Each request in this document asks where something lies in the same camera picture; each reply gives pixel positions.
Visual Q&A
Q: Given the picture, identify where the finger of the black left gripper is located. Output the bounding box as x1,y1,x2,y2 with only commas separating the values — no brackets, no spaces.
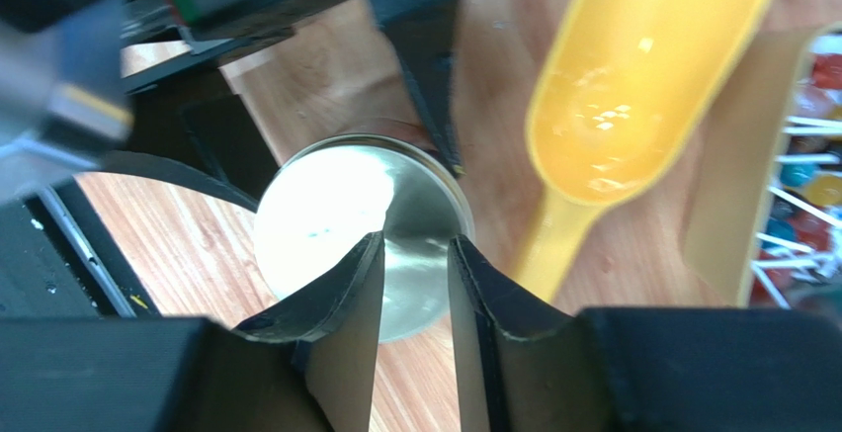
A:
369,0,463,176

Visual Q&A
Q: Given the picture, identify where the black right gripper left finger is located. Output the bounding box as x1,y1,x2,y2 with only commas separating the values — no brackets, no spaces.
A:
1,232,384,431

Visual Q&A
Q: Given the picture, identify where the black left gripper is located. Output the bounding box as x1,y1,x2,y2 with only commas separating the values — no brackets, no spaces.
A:
1,0,347,213

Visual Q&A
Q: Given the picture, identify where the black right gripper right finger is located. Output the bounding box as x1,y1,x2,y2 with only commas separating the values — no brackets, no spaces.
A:
448,236,841,431

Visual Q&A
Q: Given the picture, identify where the white jar lid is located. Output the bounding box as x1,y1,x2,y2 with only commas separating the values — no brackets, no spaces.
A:
252,133,474,343

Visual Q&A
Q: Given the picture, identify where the yellow plastic scoop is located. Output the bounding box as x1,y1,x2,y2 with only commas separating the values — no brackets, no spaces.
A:
510,0,771,302

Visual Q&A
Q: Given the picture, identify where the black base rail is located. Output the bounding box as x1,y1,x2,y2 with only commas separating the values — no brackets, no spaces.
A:
1,182,160,319

